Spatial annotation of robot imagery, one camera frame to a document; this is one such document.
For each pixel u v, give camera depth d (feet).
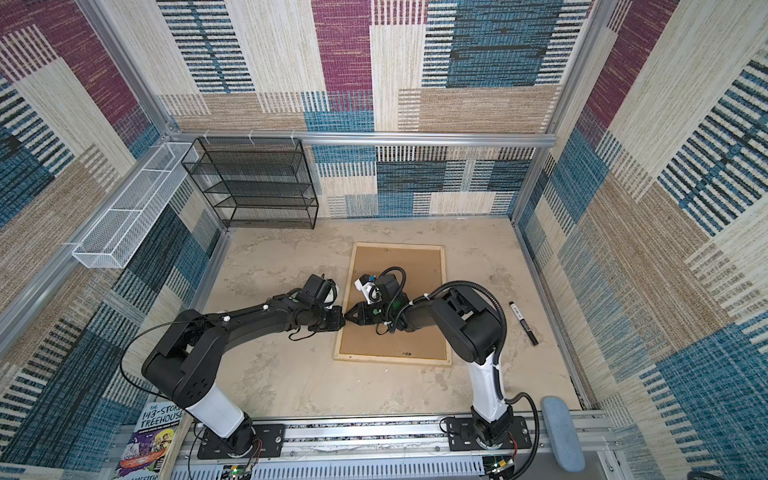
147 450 2.31
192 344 1.68
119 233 2.39
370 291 2.88
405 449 2.39
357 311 2.86
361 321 2.74
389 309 2.55
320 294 2.45
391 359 2.75
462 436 2.39
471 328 1.73
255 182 3.57
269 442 2.41
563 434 2.34
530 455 2.32
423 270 3.66
